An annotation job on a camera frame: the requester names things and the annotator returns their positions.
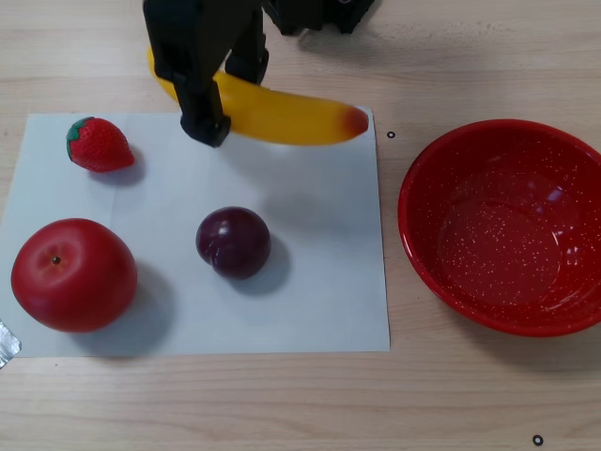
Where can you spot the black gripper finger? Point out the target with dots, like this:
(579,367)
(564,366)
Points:
(202,113)
(249,56)

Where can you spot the yellow toy banana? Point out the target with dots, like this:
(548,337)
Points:
(291,117)

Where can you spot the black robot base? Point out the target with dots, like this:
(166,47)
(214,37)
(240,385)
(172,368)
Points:
(319,16)

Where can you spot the red speckled enamel bowl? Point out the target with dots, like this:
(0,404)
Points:
(497,244)

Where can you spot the red toy strawberry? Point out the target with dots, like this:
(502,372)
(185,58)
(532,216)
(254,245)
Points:
(101,148)

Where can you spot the dark purple toy plum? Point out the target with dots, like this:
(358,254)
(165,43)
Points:
(232,244)

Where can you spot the white paper sheet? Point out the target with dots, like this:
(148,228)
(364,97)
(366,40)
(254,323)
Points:
(305,282)

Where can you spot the red toy apple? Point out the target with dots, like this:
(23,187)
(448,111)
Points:
(75,282)

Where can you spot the grey duct tape piece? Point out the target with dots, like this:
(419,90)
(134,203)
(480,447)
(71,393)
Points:
(7,345)

